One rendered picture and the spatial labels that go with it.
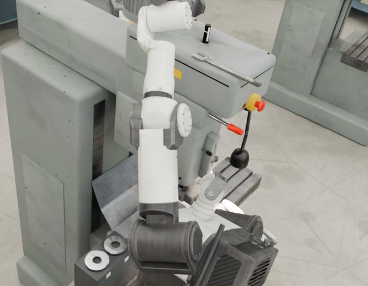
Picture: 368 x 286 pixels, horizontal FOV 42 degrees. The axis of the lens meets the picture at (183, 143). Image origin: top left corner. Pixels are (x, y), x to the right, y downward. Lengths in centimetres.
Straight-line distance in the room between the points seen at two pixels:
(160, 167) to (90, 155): 107
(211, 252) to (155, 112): 35
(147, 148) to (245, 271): 37
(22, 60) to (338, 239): 265
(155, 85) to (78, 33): 88
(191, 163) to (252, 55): 47
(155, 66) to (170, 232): 38
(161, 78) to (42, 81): 98
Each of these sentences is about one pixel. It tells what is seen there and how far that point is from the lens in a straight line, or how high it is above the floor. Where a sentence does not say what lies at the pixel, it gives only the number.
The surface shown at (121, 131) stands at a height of 142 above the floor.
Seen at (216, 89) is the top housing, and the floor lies 183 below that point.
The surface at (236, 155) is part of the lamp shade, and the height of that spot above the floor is 150.
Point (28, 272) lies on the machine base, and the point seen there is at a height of 19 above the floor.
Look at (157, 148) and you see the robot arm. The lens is 105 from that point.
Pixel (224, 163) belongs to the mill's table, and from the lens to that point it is 264.
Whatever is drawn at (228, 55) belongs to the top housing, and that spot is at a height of 189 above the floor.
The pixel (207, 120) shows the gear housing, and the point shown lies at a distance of 163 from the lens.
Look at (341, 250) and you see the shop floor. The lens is 375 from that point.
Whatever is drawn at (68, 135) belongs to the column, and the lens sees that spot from 202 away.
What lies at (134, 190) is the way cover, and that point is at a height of 94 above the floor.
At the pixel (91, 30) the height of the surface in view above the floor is 176.
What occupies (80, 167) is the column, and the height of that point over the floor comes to 120.
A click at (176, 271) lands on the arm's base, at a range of 111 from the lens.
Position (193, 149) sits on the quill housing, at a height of 151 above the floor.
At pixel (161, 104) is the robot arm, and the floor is 200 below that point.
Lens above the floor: 260
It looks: 38 degrees down
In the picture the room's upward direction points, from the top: 10 degrees clockwise
